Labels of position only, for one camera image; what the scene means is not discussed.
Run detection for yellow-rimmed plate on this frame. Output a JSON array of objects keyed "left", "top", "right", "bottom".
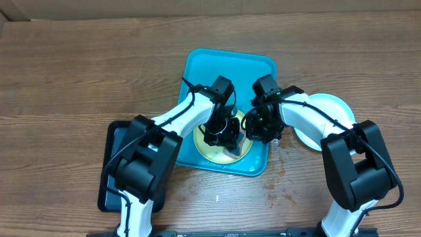
[{"left": 193, "top": 111, "right": 253, "bottom": 164}]

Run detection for light blue plate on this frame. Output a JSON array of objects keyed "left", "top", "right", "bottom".
[{"left": 294, "top": 93, "right": 356, "bottom": 151}]

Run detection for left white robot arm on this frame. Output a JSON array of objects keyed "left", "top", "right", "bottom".
[{"left": 100, "top": 85, "right": 239, "bottom": 236}]

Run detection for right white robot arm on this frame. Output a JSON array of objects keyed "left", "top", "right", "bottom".
[{"left": 241, "top": 85, "right": 404, "bottom": 236}]

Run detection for teal plastic tray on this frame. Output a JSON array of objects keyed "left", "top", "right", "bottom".
[{"left": 176, "top": 49, "right": 276, "bottom": 176}]

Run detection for black plastic tray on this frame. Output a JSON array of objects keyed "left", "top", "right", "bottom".
[{"left": 97, "top": 120, "right": 166, "bottom": 213}]

